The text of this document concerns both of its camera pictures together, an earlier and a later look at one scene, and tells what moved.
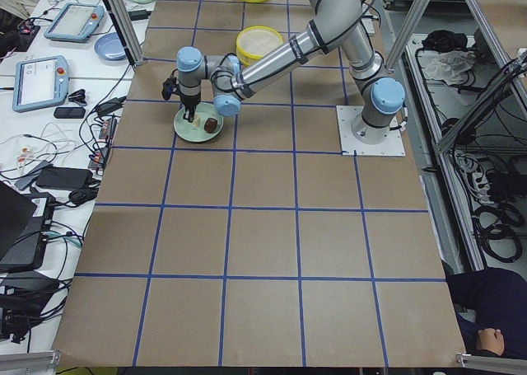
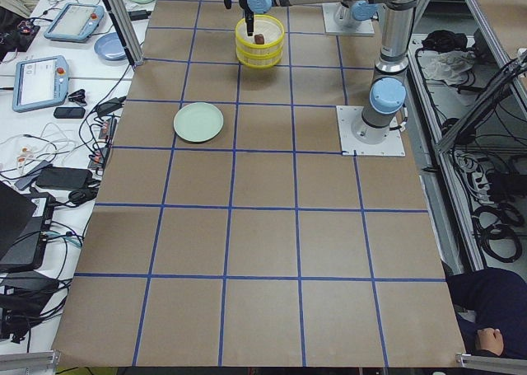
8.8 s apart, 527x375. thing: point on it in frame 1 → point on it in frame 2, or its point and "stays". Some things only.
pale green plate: (184, 128) stays
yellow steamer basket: (254, 42) stays
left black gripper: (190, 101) → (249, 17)
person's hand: (492, 339) stays
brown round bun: (211, 124) → (259, 39)
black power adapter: (63, 177) stays
